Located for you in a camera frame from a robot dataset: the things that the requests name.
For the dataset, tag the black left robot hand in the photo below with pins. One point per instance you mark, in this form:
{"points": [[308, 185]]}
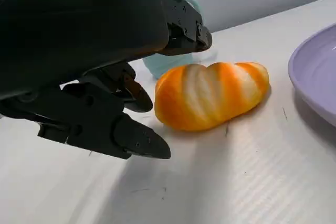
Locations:
{"points": [[78, 24]]}

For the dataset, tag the orange white pumpkin-shaped bread roll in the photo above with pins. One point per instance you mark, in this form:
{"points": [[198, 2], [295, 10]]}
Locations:
{"points": [[210, 95]]}

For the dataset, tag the pale green mug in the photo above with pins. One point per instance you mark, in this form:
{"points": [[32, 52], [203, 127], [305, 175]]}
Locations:
{"points": [[162, 64]]}

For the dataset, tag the lilac plate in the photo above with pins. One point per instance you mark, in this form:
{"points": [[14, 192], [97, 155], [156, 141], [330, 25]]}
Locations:
{"points": [[315, 72]]}

